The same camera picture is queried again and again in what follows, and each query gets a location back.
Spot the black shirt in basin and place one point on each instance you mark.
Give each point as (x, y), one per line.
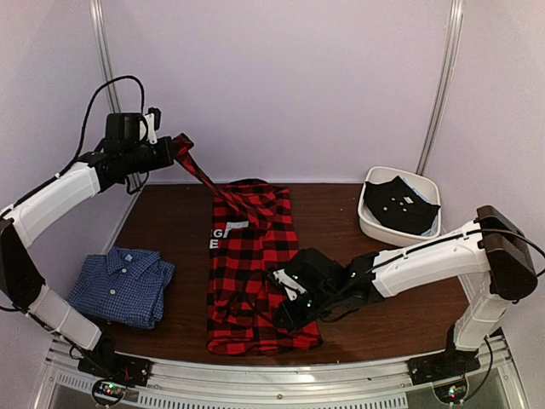
(396, 205)

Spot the left aluminium frame post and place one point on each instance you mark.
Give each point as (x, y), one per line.
(104, 57)

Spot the aluminium frame post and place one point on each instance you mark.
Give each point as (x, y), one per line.
(104, 57)
(452, 43)

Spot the folded blue checked shirt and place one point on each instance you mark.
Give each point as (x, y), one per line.
(124, 286)

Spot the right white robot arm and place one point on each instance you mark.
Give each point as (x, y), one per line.
(489, 245)

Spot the left circuit board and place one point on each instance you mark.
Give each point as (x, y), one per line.
(105, 392)

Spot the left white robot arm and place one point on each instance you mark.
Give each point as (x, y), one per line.
(23, 222)

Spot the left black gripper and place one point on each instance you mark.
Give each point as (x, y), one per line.
(167, 159)

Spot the right circuit board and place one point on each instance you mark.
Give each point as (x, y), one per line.
(451, 393)

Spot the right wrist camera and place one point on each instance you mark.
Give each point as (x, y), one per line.
(287, 285)

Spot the red black plaid shirt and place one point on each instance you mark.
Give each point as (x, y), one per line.
(252, 233)

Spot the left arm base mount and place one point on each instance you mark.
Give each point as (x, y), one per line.
(120, 368)

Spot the circuit board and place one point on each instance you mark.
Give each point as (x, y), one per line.
(105, 392)
(451, 393)

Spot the right aluminium frame post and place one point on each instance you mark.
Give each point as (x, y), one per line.
(452, 43)

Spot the front aluminium rail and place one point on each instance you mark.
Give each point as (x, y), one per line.
(371, 384)

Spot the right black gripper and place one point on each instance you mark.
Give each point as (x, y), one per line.
(294, 323)

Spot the white plastic basin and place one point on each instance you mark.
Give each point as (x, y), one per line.
(424, 187)

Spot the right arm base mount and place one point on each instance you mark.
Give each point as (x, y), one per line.
(452, 362)

